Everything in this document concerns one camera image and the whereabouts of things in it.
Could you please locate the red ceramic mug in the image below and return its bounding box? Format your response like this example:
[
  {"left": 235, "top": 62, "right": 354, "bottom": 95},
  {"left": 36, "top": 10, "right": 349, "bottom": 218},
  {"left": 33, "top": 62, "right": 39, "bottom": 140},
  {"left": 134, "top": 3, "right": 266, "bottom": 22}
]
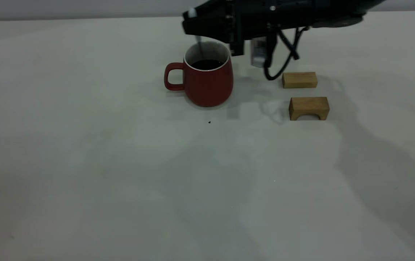
[{"left": 163, "top": 41, "right": 234, "bottom": 108}]

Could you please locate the grey spoon with white handle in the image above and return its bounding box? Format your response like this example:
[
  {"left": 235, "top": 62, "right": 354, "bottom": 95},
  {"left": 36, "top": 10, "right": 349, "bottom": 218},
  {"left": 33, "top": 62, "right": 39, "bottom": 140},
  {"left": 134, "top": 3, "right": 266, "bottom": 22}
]
[{"left": 188, "top": 8, "right": 206, "bottom": 62}]

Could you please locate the dark coffee liquid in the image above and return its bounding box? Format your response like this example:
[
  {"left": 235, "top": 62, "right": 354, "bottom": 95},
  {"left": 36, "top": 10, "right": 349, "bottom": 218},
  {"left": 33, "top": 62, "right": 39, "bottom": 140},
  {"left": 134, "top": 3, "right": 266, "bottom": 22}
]
[{"left": 190, "top": 59, "right": 224, "bottom": 71}]

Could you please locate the arched wooden block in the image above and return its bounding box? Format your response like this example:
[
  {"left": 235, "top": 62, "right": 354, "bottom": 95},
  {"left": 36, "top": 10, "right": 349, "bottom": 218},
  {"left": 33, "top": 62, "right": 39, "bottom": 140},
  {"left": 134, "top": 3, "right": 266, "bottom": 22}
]
[{"left": 289, "top": 96, "right": 330, "bottom": 121}]

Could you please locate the flat rectangular wooden block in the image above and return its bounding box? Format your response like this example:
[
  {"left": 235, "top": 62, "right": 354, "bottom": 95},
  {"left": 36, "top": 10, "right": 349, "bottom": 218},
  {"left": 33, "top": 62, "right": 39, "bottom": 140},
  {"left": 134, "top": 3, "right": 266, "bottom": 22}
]
[{"left": 282, "top": 71, "right": 318, "bottom": 89}]

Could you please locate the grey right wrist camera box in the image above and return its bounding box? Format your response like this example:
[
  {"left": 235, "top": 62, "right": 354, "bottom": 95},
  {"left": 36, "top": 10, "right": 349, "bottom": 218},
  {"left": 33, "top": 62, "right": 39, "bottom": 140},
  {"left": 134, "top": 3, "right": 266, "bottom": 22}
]
[{"left": 250, "top": 36, "right": 269, "bottom": 68}]

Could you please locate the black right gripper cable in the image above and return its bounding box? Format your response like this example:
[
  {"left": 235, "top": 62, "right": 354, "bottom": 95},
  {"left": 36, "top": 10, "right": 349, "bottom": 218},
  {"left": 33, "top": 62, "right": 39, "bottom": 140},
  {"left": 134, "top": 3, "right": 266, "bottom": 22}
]
[{"left": 263, "top": 26, "right": 311, "bottom": 81}]

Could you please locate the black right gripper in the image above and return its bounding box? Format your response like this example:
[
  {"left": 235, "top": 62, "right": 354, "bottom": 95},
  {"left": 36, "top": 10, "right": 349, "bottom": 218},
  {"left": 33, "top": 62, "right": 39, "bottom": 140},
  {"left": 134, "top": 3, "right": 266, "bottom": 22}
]
[{"left": 182, "top": 0, "right": 278, "bottom": 56}]

